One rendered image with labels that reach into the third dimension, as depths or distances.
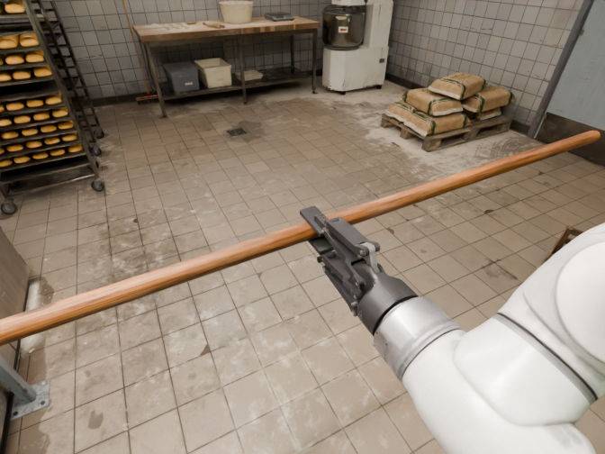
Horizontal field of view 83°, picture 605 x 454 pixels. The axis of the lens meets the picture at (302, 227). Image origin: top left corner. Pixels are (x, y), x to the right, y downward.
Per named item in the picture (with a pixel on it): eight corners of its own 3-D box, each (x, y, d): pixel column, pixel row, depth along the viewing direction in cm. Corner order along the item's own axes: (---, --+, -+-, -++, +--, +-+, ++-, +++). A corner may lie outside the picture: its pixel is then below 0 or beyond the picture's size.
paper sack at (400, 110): (406, 125, 364) (409, 111, 354) (383, 115, 388) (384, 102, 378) (446, 114, 390) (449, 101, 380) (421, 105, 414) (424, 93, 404)
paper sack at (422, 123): (424, 140, 341) (427, 124, 330) (401, 127, 367) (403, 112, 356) (471, 128, 359) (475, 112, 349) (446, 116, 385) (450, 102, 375)
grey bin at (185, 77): (173, 93, 424) (168, 72, 409) (166, 83, 459) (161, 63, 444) (202, 89, 437) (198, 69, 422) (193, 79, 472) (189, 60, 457)
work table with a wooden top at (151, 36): (161, 118, 420) (139, 35, 365) (151, 99, 476) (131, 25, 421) (318, 93, 499) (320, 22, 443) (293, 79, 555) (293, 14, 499)
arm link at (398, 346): (393, 396, 39) (363, 355, 43) (452, 362, 42) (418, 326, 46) (409, 350, 33) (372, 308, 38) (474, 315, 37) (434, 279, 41)
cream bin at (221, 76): (207, 88, 439) (203, 68, 424) (197, 79, 474) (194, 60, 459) (233, 85, 453) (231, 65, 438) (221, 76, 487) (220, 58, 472)
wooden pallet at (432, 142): (428, 152, 346) (431, 139, 337) (379, 125, 402) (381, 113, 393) (508, 131, 389) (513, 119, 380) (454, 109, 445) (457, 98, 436)
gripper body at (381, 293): (379, 309, 38) (334, 258, 44) (370, 352, 43) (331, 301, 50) (429, 286, 41) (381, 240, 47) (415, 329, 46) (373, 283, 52)
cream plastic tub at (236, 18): (227, 25, 420) (224, 4, 407) (217, 21, 450) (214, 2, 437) (259, 22, 436) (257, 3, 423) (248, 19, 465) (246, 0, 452)
